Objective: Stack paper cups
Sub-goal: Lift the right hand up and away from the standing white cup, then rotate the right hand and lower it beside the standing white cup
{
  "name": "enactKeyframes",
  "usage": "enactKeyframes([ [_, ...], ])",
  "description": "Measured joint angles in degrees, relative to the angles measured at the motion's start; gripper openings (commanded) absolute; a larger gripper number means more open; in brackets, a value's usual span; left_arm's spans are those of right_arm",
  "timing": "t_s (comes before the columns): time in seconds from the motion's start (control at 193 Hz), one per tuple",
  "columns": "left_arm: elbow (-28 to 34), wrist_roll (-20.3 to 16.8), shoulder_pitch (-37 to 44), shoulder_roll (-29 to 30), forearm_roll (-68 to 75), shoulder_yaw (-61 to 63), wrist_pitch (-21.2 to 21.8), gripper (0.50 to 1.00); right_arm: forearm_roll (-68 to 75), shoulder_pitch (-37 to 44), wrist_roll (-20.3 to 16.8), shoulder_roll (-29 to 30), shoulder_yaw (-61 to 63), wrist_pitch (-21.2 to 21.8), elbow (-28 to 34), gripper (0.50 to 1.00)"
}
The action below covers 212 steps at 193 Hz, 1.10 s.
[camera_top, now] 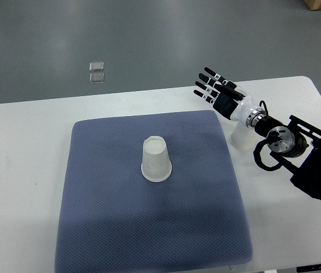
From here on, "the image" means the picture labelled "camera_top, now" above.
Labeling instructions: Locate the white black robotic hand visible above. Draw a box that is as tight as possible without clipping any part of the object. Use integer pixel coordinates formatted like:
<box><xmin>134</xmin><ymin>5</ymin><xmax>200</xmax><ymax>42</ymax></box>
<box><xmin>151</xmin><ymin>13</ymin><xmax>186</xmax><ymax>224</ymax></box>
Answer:
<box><xmin>194</xmin><ymin>67</ymin><xmax>263</xmax><ymax>126</ymax></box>

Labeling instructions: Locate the white paper cup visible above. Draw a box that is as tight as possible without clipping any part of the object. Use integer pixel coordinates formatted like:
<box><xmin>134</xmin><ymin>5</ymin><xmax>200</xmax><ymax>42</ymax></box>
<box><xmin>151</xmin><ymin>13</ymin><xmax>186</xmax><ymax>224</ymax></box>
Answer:
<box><xmin>229</xmin><ymin>121</ymin><xmax>257</xmax><ymax>150</ymax></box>
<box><xmin>141</xmin><ymin>136</ymin><xmax>172</xmax><ymax>183</ymax></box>

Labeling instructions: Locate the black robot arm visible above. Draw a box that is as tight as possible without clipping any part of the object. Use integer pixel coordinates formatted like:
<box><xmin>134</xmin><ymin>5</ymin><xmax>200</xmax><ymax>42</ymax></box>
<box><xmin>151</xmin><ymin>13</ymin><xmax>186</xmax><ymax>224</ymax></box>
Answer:
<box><xmin>194</xmin><ymin>67</ymin><xmax>321</xmax><ymax>200</ymax></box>

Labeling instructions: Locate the white paper cup on mat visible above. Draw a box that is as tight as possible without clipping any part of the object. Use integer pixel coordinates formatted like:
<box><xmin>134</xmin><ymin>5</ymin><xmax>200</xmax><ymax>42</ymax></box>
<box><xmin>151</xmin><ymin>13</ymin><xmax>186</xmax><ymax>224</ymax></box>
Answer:
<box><xmin>141</xmin><ymin>136</ymin><xmax>172</xmax><ymax>183</ymax></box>

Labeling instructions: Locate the upper silver floor plate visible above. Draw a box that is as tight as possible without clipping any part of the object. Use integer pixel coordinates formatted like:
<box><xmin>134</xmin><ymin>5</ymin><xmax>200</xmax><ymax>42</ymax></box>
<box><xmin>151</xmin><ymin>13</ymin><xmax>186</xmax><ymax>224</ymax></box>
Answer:
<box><xmin>89</xmin><ymin>61</ymin><xmax>104</xmax><ymax>72</ymax></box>

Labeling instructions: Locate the blue fabric cushion mat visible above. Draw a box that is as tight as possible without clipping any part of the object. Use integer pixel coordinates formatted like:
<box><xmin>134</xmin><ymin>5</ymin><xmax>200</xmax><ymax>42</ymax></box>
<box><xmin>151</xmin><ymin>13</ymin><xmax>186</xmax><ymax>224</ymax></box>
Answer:
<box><xmin>55</xmin><ymin>110</ymin><xmax>253</xmax><ymax>272</ymax></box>

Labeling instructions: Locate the black table edge label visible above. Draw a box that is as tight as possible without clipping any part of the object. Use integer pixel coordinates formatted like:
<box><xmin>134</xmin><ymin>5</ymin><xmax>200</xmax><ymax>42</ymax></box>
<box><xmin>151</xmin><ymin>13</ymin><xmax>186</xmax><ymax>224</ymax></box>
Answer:
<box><xmin>296</xmin><ymin>264</ymin><xmax>321</xmax><ymax>272</ymax></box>

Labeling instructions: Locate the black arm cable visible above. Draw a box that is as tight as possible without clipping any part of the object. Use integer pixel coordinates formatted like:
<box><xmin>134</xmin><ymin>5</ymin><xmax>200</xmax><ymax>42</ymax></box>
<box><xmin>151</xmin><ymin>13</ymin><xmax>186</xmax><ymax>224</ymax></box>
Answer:
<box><xmin>253</xmin><ymin>100</ymin><xmax>283</xmax><ymax>172</ymax></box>

